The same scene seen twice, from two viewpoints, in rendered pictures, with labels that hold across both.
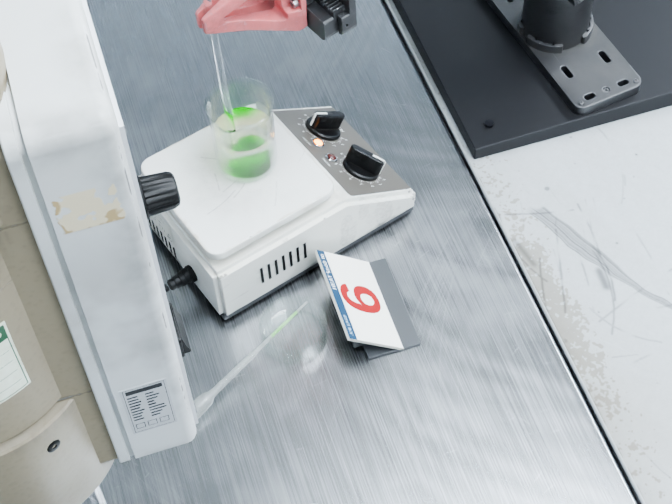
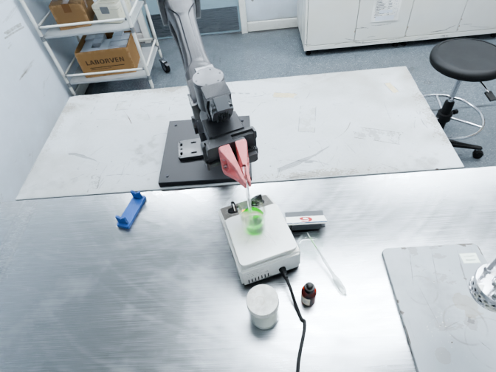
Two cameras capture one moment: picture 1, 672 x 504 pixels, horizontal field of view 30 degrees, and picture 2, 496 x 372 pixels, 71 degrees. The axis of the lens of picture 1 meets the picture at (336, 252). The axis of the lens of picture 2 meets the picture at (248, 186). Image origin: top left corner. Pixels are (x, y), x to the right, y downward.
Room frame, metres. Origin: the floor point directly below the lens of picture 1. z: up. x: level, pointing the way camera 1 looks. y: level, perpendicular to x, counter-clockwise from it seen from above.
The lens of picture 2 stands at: (0.52, 0.44, 1.59)
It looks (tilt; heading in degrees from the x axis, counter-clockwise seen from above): 49 degrees down; 291
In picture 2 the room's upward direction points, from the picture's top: 8 degrees counter-clockwise
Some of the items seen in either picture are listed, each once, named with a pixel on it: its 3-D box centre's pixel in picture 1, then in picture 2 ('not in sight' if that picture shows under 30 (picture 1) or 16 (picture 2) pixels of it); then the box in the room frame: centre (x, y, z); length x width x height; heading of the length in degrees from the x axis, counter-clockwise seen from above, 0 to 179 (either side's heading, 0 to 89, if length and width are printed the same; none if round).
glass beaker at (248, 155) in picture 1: (242, 133); (254, 218); (0.66, 0.07, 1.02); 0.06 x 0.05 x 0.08; 163
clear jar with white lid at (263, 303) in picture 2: not in sight; (263, 307); (0.61, 0.21, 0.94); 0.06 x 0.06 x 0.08
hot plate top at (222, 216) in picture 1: (236, 178); (260, 233); (0.65, 0.08, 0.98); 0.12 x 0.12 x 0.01; 33
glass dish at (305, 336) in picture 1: (293, 329); (310, 243); (0.55, 0.04, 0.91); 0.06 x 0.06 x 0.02
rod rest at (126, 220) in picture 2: not in sight; (130, 207); (1.00, 0.03, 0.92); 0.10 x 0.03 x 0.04; 90
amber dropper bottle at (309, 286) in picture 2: not in sight; (308, 291); (0.54, 0.16, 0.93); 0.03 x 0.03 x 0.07
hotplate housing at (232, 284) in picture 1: (267, 197); (257, 235); (0.66, 0.06, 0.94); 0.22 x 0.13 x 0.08; 123
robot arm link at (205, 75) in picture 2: not in sight; (211, 93); (0.77, -0.09, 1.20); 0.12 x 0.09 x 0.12; 121
